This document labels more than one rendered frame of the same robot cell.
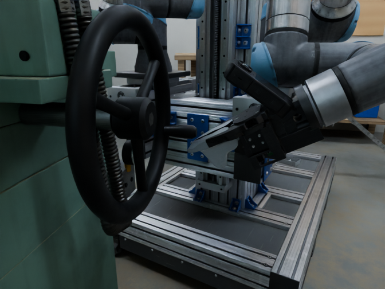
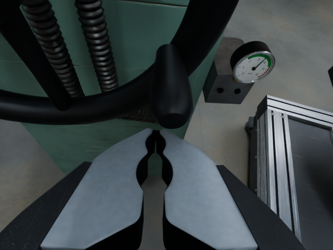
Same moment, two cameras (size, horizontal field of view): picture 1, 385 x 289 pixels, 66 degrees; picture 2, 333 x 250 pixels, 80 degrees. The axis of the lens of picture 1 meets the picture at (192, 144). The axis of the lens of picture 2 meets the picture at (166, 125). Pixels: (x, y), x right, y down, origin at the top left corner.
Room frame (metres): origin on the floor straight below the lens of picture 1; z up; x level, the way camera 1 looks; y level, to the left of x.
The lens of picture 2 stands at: (0.47, -0.06, 0.85)
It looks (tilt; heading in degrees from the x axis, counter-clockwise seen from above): 55 degrees down; 65
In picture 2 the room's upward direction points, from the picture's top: 12 degrees clockwise
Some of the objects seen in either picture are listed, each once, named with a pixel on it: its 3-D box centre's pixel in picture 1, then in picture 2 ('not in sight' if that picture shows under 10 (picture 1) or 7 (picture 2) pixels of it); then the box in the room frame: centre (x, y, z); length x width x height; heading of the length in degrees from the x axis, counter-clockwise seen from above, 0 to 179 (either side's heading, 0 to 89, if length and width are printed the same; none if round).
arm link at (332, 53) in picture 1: (350, 66); not in sight; (0.51, -0.27, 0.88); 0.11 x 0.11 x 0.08; 75
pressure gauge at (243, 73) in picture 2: (130, 156); (248, 65); (0.69, 0.15, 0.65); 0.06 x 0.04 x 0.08; 168
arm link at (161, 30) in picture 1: (149, 27); not in sight; (1.23, 0.17, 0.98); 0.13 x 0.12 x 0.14; 113
